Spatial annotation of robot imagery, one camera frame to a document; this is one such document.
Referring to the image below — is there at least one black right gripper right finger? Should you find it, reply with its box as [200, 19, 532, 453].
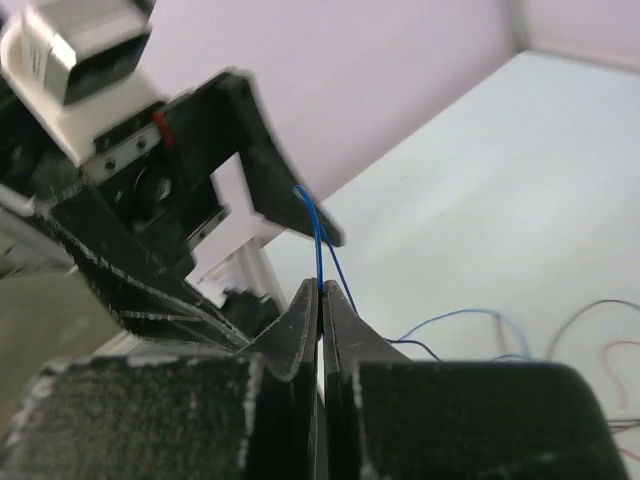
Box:
[322, 281, 628, 479]

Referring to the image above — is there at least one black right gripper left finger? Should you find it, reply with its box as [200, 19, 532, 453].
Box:
[1, 279, 318, 479]

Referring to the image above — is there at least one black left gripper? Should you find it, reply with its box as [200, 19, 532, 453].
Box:
[1, 69, 314, 353]

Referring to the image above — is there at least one dark blue wire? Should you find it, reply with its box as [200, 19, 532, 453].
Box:
[293, 184, 441, 361]

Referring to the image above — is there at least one pink wire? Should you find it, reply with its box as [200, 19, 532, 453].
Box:
[602, 340, 640, 461]

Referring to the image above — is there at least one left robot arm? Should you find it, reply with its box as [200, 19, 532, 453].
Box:
[1, 69, 344, 351]

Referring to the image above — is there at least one light blue wire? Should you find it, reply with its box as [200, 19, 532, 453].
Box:
[399, 308, 531, 362]

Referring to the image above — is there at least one brown wire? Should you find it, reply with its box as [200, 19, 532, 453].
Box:
[547, 298, 640, 431]

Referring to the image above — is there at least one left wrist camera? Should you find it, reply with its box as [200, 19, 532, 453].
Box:
[1, 1, 163, 167]

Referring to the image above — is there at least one aluminium frame post left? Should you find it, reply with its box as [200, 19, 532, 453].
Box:
[506, 0, 530, 52]

